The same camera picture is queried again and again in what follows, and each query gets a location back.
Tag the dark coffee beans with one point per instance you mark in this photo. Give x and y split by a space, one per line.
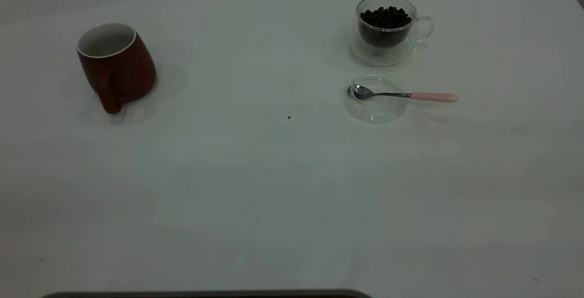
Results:
384 22

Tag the red ceramic mug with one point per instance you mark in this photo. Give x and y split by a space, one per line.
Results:
127 67

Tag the clear glass cup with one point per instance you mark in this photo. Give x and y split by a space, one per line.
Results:
388 51

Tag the clear glass dish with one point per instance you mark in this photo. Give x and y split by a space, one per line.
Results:
376 108

